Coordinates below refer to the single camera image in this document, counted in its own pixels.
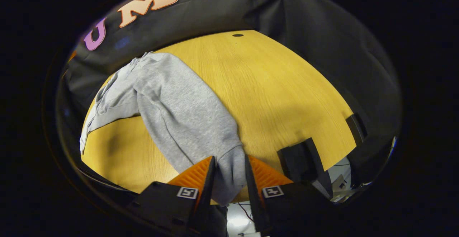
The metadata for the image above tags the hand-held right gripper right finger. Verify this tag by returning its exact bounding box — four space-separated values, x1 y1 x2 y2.
245 155 334 236

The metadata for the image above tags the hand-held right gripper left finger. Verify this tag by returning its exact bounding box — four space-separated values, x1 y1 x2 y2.
127 156 217 236

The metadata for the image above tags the grey sweatshirt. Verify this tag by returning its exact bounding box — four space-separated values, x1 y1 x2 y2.
80 52 248 206

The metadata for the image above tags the small black block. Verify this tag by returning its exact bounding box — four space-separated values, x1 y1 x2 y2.
345 113 369 147

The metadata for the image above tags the black backdrop cloth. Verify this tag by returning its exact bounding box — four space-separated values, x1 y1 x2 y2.
57 0 402 194

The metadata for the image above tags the thin black cable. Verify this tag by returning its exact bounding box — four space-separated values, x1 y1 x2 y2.
235 202 256 224

